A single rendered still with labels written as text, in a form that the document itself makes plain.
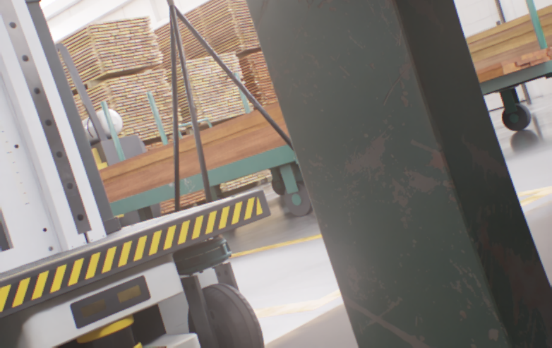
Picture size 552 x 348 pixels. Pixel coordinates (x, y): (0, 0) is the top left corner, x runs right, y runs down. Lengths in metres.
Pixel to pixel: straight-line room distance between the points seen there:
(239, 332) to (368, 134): 1.18
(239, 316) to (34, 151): 0.50
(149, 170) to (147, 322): 4.62
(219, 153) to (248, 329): 4.06
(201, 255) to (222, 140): 4.01
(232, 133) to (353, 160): 5.08
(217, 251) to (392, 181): 1.21
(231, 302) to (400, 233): 1.18
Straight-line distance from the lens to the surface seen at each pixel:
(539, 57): 6.67
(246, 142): 5.53
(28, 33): 1.89
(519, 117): 7.31
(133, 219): 10.11
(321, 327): 2.01
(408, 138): 0.50
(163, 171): 6.16
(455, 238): 0.50
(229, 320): 1.68
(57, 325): 1.49
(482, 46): 8.22
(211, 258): 1.69
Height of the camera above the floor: 0.38
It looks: level
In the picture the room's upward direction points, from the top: 18 degrees counter-clockwise
